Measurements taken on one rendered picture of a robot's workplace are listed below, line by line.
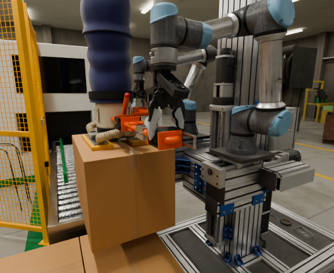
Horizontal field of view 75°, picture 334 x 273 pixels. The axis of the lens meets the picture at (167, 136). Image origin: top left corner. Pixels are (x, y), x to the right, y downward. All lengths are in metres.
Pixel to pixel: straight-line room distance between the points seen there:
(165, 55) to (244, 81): 0.76
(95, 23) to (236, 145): 0.85
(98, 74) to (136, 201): 0.61
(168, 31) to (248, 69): 0.77
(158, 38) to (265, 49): 0.49
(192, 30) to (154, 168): 0.58
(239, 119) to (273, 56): 0.30
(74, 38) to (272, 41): 10.70
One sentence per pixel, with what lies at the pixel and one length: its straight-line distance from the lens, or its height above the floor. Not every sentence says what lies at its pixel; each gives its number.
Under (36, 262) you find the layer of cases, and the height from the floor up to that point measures 0.54.
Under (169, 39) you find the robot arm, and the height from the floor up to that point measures 1.47.
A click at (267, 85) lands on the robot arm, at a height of 1.36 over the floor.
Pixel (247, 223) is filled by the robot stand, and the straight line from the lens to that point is 1.63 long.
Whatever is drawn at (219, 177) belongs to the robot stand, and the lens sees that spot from 1.01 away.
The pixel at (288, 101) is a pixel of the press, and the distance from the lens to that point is 7.93.
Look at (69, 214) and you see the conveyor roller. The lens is 1.65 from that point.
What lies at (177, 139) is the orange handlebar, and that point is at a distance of 0.58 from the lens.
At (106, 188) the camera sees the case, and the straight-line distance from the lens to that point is 0.94.
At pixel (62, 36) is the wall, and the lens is 11.32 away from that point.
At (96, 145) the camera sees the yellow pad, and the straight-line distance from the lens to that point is 1.04.
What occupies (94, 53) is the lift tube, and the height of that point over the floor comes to 1.51.
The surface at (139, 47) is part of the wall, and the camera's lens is 12.07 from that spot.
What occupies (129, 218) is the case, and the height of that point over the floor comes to 0.78.
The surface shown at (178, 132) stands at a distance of 0.60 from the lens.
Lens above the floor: 1.34
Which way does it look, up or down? 12 degrees down
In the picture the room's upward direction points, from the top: straight up
